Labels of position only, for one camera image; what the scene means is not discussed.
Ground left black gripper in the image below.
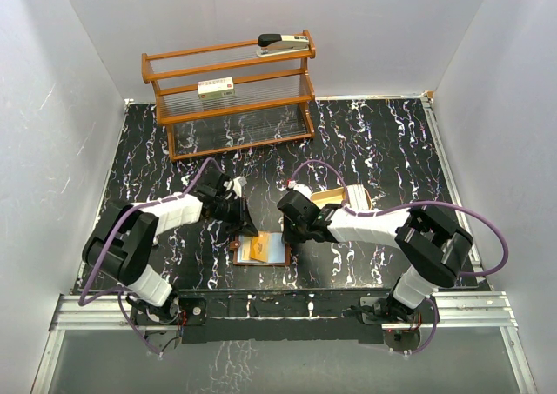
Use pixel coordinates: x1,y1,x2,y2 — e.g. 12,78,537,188
214,195,258,237

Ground yellow VIP credit card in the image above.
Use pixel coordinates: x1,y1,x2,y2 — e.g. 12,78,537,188
249,232,271,263

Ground brown leather card holder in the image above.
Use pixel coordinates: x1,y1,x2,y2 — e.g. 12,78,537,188
230,232,291,266

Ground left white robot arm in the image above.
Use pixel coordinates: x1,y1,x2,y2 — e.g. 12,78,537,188
82,169,258,324

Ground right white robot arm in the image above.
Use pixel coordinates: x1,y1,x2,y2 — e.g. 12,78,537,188
278,190,473,322

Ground stack of cards in tray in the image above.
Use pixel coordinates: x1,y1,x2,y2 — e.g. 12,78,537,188
346,184,372,210

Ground beige oval tray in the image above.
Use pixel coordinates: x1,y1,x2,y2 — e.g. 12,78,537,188
310,188,348,208

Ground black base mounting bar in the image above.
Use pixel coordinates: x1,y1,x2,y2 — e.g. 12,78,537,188
179,289,439,348

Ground wooden three-tier shelf rack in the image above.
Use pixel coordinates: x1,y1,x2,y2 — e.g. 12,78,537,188
141,30,316,162

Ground white and red staples box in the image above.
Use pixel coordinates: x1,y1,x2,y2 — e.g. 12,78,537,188
197,77,235,100

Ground black and beige stapler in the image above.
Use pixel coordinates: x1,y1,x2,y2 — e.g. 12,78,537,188
256,33,310,57

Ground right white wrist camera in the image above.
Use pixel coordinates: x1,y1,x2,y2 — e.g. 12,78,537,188
286,180,312,199

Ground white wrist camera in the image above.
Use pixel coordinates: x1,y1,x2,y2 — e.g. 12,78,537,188
224,176,247,197
286,180,312,199

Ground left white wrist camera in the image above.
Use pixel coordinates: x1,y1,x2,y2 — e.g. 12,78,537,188
224,176,247,197

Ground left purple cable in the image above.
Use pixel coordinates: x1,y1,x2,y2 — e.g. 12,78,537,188
77,157,225,356

